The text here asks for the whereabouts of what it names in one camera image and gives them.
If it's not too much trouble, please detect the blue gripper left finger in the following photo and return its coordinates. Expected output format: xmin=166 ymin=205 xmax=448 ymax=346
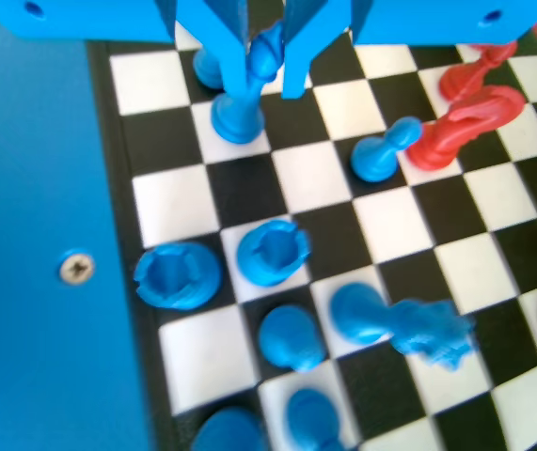
xmin=173 ymin=0 xmax=251 ymax=102

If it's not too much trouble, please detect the black and white chessboard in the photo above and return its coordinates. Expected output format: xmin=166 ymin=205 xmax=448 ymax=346
xmin=84 ymin=0 xmax=537 ymax=451

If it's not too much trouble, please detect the blue chess pawn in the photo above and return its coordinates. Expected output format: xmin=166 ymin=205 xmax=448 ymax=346
xmin=257 ymin=303 xmax=326 ymax=373
xmin=351 ymin=117 xmax=424 ymax=184
xmin=285 ymin=388 xmax=347 ymax=451
xmin=193 ymin=46 xmax=226 ymax=90

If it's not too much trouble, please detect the blue base plate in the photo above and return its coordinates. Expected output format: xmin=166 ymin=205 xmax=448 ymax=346
xmin=0 ymin=11 xmax=156 ymax=451

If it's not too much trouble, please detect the blue chess rook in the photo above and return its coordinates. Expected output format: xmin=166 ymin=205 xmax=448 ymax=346
xmin=134 ymin=241 xmax=225 ymax=311
xmin=235 ymin=219 xmax=312 ymax=288

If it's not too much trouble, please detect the blue chess queen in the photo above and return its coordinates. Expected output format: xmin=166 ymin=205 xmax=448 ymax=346
xmin=329 ymin=281 xmax=480 ymax=373

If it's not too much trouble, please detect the red chess knight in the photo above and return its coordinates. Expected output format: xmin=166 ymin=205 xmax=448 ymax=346
xmin=406 ymin=86 xmax=528 ymax=171

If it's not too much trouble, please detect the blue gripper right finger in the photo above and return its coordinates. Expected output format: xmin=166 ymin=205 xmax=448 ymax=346
xmin=280 ymin=0 xmax=353 ymax=101

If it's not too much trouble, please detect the silver plate screw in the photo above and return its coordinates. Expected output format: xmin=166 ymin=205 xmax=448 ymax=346
xmin=58 ymin=251 xmax=95 ymax=286

